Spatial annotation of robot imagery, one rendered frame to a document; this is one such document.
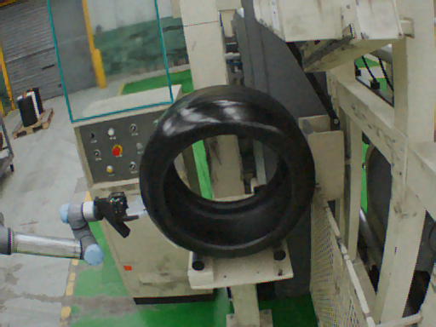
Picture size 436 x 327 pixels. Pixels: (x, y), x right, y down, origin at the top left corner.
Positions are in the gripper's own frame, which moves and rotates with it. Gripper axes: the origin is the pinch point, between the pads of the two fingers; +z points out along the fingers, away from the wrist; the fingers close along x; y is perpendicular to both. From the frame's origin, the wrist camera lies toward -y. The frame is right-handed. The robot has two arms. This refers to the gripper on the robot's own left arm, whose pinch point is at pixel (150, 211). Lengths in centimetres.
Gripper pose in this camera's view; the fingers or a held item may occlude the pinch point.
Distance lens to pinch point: 137.5
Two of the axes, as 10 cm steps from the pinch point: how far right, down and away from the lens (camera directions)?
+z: 9.9, -1.2, -0.6
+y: -1.4, -9.0, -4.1
